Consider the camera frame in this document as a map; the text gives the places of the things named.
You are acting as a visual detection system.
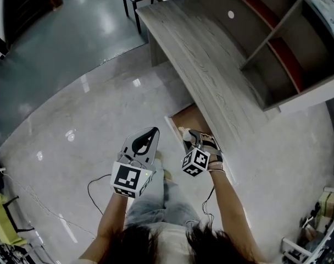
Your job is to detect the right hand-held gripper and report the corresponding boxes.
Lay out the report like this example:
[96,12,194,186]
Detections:
[181,129,224,178]

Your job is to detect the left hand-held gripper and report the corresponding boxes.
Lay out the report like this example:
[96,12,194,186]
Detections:
[109,126,160,199]

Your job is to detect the small pale item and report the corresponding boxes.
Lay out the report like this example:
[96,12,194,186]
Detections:
[179,126,194,142]

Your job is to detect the brown-lined desk drawer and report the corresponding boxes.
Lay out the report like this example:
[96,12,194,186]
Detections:
[164,103,238,187]

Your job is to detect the person's right forearm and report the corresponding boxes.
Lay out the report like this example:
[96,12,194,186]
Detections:
[209,168,268,264]

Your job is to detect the person's left forearm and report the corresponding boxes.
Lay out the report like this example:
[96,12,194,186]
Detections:
[78,193,129,264]

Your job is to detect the grey wooden desk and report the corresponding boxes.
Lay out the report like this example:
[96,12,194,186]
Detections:
[135,0,334,153]

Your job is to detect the grey desk shelf unit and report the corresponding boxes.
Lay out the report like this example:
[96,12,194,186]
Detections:
[183,0,334,112]

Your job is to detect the pink wrist band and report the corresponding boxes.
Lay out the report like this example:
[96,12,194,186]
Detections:
[208,161,225,173]

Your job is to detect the person's light blue jeans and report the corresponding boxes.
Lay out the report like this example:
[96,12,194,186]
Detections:
[125,162,204,232]

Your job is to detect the person's light shirt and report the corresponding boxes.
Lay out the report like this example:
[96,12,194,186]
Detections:
[152,221,211,264]

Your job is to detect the white metal rack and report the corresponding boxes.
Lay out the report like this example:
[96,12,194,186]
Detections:
[280,235,334,264]

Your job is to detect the stack of cardboard boxes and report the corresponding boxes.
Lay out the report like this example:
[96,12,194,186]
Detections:
[317,186,334,220]

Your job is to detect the yellow-green folding stool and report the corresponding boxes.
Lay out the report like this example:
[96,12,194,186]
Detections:
[0,193,29,248]

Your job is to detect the dark wooden cabinet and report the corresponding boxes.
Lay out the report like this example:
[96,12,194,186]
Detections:
[0,0,64,62]

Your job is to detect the white printed box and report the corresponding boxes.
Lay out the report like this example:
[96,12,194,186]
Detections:
[311,0,334,38]

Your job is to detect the black cable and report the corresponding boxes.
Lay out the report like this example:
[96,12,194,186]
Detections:
[87,174,113,217]
[202,185,216,232]

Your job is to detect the thin white cable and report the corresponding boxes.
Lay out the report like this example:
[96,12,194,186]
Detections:
[0,164,97,240]

